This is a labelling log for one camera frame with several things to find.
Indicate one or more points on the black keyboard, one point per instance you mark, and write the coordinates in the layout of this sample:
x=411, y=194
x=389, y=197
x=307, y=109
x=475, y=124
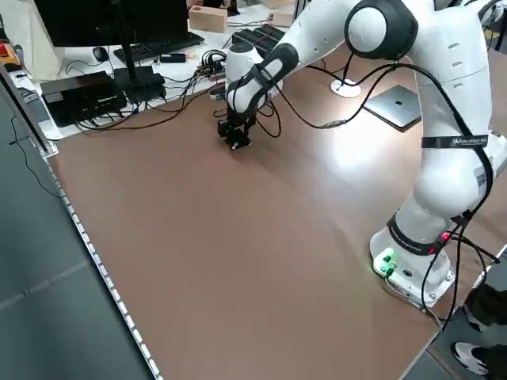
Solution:
x=166, y=44

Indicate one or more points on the small black object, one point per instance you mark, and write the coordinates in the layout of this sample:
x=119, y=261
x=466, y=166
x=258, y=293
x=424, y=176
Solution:
x=237, y=145

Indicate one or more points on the small black device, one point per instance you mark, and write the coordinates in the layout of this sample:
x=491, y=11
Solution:
x=173, y=58

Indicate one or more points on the person's white shoe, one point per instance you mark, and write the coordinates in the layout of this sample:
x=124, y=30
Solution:
x=471, y=358

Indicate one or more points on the black monitor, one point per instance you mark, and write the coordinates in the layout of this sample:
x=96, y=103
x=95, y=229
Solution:
x=111, y=20

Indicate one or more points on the black monitor stand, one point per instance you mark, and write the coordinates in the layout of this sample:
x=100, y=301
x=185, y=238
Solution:
x=138, y=81

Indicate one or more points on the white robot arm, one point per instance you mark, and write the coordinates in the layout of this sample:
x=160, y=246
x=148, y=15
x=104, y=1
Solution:
x=447, y=178

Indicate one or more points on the black usb hub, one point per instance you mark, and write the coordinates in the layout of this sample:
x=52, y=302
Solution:
x=210, y=65

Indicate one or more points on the red emergency stop button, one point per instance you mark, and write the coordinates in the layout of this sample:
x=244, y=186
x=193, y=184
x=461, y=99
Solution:
x=4, y=49

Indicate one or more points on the wooden block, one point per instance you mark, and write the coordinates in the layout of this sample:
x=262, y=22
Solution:
x=208, y=17

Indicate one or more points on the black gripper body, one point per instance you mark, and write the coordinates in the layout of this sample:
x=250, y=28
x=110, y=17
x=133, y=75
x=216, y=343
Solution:
x=241, y=118

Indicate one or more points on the person's leg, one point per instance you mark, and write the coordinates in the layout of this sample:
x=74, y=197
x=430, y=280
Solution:
x=489, y=305

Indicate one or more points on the grey laptop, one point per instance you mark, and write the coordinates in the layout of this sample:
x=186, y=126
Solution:
x=396, y=105

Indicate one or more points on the black equipment box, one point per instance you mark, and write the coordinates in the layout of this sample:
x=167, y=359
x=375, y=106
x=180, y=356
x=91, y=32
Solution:
x=79, y=99

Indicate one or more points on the black computer mouse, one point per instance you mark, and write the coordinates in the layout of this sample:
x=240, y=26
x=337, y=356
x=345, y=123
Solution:
x=100, y=53

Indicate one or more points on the aluminium profile post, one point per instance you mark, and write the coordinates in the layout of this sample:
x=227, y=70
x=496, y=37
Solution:
x=301, y=8

